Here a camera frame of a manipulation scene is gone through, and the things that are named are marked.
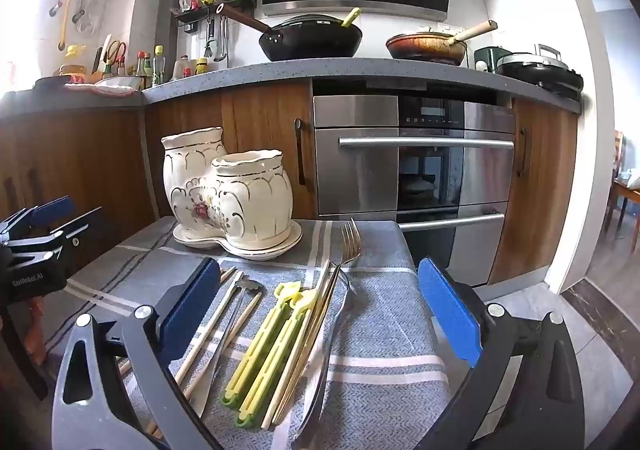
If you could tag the grey striped tablecloth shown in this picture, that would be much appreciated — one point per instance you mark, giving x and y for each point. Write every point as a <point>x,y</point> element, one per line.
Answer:
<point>380,330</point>

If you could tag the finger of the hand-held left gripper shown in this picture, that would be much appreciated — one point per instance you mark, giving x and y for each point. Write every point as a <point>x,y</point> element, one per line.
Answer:
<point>75,232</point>
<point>52,212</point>

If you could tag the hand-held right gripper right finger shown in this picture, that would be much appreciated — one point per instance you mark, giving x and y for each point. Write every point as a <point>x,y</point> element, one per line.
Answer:
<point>450,310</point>

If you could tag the black electric grill pan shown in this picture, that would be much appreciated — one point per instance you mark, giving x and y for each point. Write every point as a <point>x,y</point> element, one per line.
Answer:
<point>542,69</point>

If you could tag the wooden chopstick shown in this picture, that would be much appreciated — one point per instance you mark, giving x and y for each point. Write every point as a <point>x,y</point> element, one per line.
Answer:
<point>252,306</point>
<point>306,330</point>
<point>313,330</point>
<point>229,274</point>
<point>215,317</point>

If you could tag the wooden dining chair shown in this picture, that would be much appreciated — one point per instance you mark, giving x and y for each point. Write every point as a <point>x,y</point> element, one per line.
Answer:
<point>617,149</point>

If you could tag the grey kitchen countertop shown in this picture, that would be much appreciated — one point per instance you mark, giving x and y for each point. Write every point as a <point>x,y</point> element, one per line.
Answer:
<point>350,72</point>

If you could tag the wooden dining table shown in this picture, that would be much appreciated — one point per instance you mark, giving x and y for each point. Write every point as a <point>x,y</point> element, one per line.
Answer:
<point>630,190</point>

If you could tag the rear white floral ceramic jar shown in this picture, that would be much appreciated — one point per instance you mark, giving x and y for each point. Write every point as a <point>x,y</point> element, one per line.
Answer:
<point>260,129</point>

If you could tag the yellow plastic chopsticks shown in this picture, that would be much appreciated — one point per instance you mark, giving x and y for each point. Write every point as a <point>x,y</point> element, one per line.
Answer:
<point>258,345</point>

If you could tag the oil bottle with yellow cap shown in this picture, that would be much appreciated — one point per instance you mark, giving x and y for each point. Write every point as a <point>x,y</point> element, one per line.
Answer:
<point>158,67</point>

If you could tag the dark green kitchen appliance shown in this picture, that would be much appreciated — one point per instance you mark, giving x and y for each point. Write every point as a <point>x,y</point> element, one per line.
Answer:
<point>487,57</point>

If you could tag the wooden corner cabinet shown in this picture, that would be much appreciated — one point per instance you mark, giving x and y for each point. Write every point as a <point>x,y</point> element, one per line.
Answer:
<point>90,154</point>

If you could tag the black wall spice rack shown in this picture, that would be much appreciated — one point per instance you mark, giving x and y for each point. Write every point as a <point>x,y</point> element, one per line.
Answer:
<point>215,9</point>

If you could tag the white scalloped dish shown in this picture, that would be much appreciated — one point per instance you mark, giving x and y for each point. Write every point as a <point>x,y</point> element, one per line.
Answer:
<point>107,87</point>

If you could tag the silver fork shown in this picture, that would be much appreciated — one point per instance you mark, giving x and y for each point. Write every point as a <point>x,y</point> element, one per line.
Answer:
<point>325,370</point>

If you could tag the hanging metal tongs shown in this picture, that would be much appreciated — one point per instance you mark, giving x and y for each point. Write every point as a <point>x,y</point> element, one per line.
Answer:
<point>220,39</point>

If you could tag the hanging metal ladle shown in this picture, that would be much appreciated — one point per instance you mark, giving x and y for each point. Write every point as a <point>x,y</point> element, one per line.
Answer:
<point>80,9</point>

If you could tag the floral ceramic utensil holder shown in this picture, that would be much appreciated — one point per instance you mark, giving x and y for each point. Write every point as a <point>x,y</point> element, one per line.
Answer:
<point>250,200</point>

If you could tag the jar with yellow lid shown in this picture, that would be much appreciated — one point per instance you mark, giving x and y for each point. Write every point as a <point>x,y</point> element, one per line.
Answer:
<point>201,67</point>

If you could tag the white plastic jug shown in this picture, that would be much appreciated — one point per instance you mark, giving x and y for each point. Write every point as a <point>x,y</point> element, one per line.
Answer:
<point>181,68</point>

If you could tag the yellow-green training chopsticks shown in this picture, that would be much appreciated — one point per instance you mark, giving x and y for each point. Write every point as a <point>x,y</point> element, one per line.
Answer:
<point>276,359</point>

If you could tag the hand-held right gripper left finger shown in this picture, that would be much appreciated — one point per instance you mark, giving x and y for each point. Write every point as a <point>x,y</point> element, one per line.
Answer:
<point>187,310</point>

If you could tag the small dark metal utensil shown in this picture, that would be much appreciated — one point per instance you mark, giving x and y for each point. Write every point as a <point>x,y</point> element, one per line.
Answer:
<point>246,286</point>

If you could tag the stainless steel built-in oven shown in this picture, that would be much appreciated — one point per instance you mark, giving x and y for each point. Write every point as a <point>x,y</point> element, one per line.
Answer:
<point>350,169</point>

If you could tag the wooden cabinet door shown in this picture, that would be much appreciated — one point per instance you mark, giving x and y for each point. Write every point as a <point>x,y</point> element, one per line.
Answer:
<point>545,190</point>

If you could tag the dark sauce bottle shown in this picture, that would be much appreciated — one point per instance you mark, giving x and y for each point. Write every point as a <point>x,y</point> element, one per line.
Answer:
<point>140,69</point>

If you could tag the green spatula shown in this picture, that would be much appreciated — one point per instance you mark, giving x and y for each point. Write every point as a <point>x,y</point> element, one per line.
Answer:
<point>351,17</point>

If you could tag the black wok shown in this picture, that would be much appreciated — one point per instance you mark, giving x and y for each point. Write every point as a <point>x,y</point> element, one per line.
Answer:
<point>310,42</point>

